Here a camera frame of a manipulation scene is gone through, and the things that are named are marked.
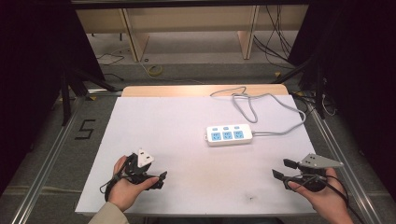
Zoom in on white table sheet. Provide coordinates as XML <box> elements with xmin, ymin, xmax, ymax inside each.
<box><xmin>75</xmin><ymin>94</ymin><xmax>318</xmax><ymax>217</ymax></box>

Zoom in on wooden shelf frame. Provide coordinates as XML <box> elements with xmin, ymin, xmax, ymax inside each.
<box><xmin>76</xmin><ymin>4</ymin><xmax>310</xmax><ymax>63</ymax></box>

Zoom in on thin black floor cable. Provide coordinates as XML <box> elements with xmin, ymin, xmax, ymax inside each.
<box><xmin>95</xmin><ymin>51</ymin><xmax>126</xmax><ymax>82</ymax></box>

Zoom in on yellow cable coil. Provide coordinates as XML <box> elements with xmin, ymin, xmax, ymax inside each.
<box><xmin>147</xmin><ymin>63</ymin><xmax>163</xmax><ymax>77</ymax></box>

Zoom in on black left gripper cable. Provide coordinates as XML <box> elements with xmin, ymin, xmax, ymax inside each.
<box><xmin>99</xmin><ymin>154</ymin><xmax>134</xmax><ymax>203</ymax></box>

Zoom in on person's right hand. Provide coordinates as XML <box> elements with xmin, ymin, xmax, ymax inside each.
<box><xmin>287</xmin><ymin>167</ymin><xmax>355</xmax><ymax>220</ymax></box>

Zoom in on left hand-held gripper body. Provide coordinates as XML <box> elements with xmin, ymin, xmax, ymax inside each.
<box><xmin>122</xmin><ymin>148</ymin><xmax>156</xmax><ymax>185</ymax></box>

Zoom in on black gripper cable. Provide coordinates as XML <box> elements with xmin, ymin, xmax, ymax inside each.
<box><xmin>99</xmin><ymin>154</ymin><xmax>134</xmax><ymax>203</ymax></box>
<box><xmin>291</xmin><ymin>173</ymin><xmax>367</xmax><ymax>224</ymax></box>

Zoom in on white power strip blue sockets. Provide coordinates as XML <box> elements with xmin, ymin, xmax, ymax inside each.
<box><xmin>204</xmin><ymin>123</ymin><xmax>254</xmax><ymax>147</ymax></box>

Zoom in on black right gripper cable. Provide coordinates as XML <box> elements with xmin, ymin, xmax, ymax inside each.
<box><xmin>291</xmin><ymin>173</ymin><xmax>367</xmax><ymax>224</ymax></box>

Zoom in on person's left hand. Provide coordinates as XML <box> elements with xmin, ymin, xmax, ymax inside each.
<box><xmin>106</xmin><ymin>155</ymin><xmax>161</xmax><ymax>214</ymax></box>

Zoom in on bundle of black hanging cables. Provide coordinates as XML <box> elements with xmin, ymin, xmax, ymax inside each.
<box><xmin>252</xmin><ymin>4</ymin><xmax>301</xmax><ymax>70</ymax></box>

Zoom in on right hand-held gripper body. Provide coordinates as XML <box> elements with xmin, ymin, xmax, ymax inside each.
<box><xmin>296</xmin><ymin>152</ymin><xmax>346</xmax><ymax>192</ymax></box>

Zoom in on black metal stand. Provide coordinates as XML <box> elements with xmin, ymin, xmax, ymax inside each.
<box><xmin>60</xmin><ymin>65</ymin><xmax>123</xmax><ymax>127</ymax></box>
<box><xmin>273</xmin><ymin>52</ymin><xmax>329</xmax><ymax>120</ymax></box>

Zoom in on grey power strip cable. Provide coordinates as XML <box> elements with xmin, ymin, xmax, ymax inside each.
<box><xmin>209</xmin><ymin>86</ymin><xmax>307</xmax><ymax>137</ymax></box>

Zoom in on aluminium floor rail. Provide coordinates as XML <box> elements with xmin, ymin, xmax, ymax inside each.
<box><xmin>305</xmin><ymin>98</ymin><xmax>383</xmax><ymax>224</ymax></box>
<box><xmin>9</xmin><ymin>95</ymin><xmax>87</xmax><ymax>224</ymax></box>

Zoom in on dark curtain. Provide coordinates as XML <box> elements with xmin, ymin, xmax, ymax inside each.
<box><xmin>287</xmin><ymin>0</ymin><xmax>396</xmax><ymax>202</ymax></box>
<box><xmin>0</xmin><ymin>0</ymin><xmax>106</xmax><ymax>196</ymax></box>

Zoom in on white thin cable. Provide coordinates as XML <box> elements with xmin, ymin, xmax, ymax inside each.
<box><xmin>320</xmin><ymin>92</ymin><xmax>338</xmax><ymax>118</ymax></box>

